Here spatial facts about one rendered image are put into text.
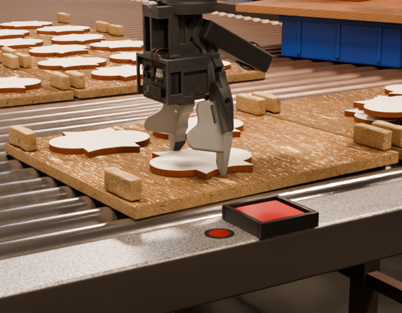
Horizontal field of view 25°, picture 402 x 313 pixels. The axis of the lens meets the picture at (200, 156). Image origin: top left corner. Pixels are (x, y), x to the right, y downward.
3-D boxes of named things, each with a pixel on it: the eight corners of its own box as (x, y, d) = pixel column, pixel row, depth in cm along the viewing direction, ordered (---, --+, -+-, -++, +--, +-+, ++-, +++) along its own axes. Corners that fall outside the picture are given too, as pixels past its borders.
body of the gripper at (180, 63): (135, 99, 110) (133, -1, 107) (194, 90, 115) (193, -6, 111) (169, 111, 104) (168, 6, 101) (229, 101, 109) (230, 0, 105)
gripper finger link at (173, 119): (132, 146, 117) (146, 89, 111) (170, 140, 120) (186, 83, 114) (143, 162, 115) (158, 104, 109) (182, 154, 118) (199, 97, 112)
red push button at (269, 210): (308, 225, 98) (309, 213, 97) (263, 235, 95) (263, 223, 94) (275, 210, 103) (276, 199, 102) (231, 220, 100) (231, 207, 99)
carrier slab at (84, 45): (178, 56, 213) (178, 37, 212) (12, 71, 192) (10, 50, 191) (112, 39, 242) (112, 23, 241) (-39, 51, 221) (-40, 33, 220)
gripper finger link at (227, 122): (207, 138, 109) (190, 70, 110) (219, 136, 110) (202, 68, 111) (228, 130, 105) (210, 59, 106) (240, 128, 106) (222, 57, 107)
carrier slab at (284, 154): (399, 163, 121) (399, 151, 120) (135, 220, 98) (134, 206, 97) (239, 117, 148) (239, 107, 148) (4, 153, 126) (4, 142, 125)
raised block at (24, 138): (38, 151, 121) (38, 131, 120) (25, 153, 120) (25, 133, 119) (20, 141, 125) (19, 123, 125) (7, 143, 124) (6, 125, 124)
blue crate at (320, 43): (455, 52, 218) (458, 10, 215) (400, 69, 194) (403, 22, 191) (340, 42, 236) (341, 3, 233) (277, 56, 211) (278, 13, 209)
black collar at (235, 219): (319, 226, 97) (319, 212, 97) (261, 239, 94) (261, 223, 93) (277, 207, 104) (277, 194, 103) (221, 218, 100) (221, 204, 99)
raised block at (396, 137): (410, 146, 123) (411, 127, 122) (401, 148, 122) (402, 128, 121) (378, 138, 127) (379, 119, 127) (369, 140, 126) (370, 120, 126)
